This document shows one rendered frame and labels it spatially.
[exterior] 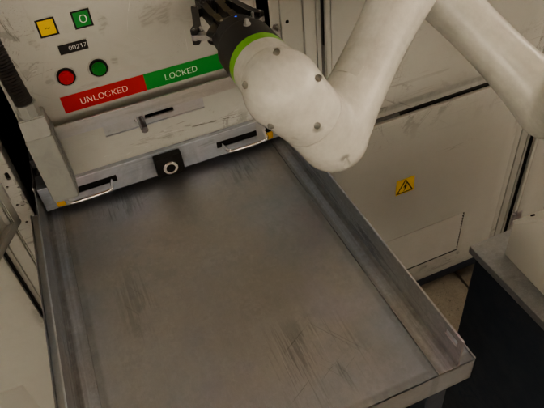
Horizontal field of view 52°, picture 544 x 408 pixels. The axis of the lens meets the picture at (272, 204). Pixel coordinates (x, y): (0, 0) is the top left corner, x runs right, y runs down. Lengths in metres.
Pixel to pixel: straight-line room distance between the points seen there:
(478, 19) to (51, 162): 0.82
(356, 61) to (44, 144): 0.55
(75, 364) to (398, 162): 0.98
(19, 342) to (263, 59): 1.05
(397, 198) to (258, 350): 0.85
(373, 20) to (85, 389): 0.72
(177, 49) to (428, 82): 0.65
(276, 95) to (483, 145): 1.10
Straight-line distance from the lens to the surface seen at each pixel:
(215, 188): 1.21
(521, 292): 1.16
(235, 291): 1.01
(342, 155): 0.81
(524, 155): 1.94
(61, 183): 1.09
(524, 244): 1.15
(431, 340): 0.94
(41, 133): 1.04
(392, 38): 0.88
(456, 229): 1.94
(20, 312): 1.47
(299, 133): 0.76
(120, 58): 1.11
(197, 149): 1.23
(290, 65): 0.72
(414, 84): 1.43
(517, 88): 1.17
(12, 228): 1.27
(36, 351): 1.59
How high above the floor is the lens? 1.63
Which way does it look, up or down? 43 degrees down
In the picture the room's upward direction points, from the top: 7 degrees counter-clockwise
